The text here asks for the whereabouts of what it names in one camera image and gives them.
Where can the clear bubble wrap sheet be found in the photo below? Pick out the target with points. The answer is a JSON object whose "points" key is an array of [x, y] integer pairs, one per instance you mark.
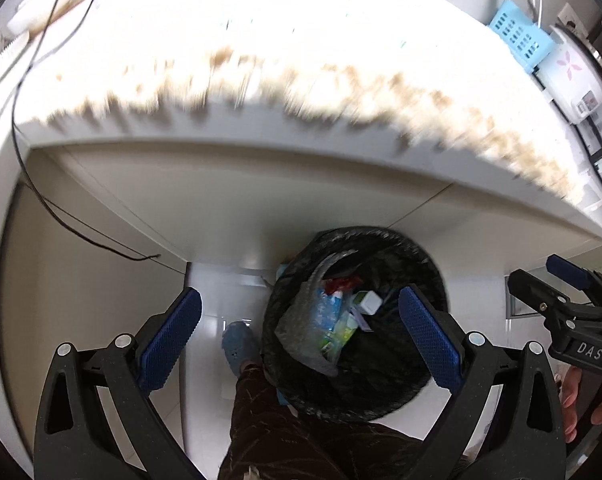
{"points": [[301, 330]]}

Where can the green medicine box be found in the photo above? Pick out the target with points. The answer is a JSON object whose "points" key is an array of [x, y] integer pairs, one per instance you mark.
{"points": [[338, 342]]}

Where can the red mesh net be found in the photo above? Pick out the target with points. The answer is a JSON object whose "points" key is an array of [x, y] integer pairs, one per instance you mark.
{"points": [[338, 285]]}

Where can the white pill bottle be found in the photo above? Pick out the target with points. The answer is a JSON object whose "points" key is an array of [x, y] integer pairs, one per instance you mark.
{"points": [[368, 305]]}

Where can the blue plastic utensil basket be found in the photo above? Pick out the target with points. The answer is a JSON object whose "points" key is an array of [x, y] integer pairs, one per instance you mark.
{"points": [[518, 35]]}

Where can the person's patterned trouser leg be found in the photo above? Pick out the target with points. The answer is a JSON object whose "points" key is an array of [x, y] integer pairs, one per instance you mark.
{"points": [[306, 440]]}

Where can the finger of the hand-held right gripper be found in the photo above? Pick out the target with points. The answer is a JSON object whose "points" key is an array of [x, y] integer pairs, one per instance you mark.
{"points": [[541, 295], [573, 272]]}

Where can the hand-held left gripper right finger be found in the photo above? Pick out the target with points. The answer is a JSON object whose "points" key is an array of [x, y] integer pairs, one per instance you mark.
{"points": [[428, 340]]}

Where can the white wall socket with plug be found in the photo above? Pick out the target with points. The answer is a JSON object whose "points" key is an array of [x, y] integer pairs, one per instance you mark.
{"points": [[567, 16]]}

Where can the white rice cooker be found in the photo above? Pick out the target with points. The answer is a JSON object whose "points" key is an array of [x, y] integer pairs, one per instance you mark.
{"points": [[573, 70]]}

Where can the person's right hand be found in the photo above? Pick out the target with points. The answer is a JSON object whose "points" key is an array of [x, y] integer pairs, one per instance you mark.
{"points": [[571, 400]]}

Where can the black trash bin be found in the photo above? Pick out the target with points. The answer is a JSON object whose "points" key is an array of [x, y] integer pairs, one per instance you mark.
{"points": [[381, 375]]}

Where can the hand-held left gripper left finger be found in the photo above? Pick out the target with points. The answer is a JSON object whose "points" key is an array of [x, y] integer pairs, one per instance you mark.
{"points": [[173, 340]]}

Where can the blue milk carton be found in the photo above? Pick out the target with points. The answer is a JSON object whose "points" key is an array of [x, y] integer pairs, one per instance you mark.
{"points": [[326, 310]]}

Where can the floral fringed tablecloth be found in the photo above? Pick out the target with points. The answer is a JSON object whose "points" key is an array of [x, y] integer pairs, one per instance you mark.
{"points": [[281, 60]]}

